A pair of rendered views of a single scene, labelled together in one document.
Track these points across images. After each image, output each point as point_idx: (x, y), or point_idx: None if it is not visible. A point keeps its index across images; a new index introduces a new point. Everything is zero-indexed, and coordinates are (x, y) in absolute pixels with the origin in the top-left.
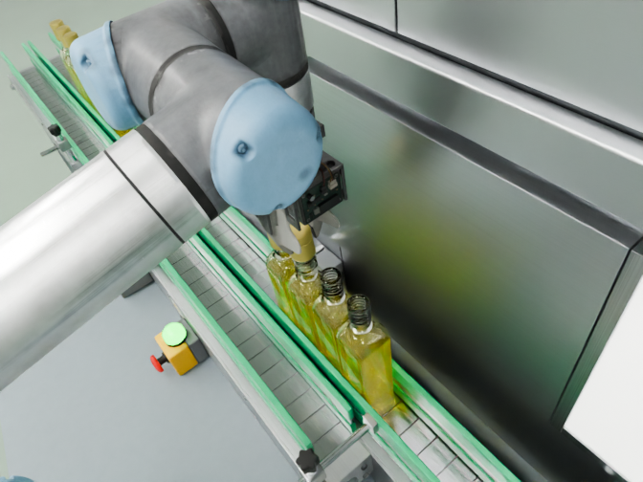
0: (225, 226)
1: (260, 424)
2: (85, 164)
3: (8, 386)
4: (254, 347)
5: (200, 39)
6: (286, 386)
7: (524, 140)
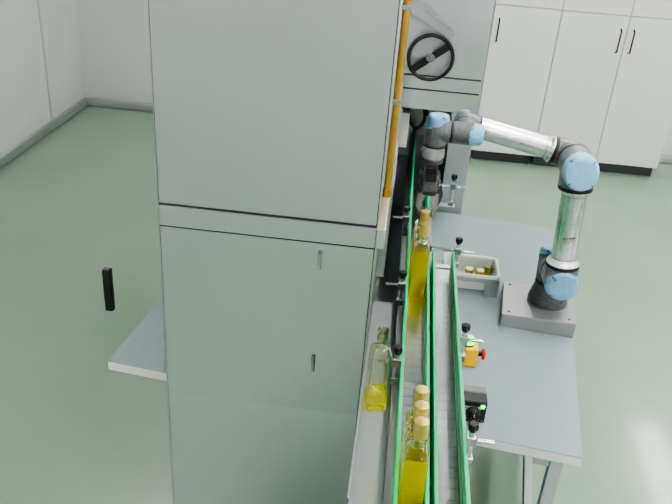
0: (405, 346)
1: None
2: (492, 123)
3: (571, 411)
4: (441, 301)
5: (461, 118)
6: (440, 287)
7: None
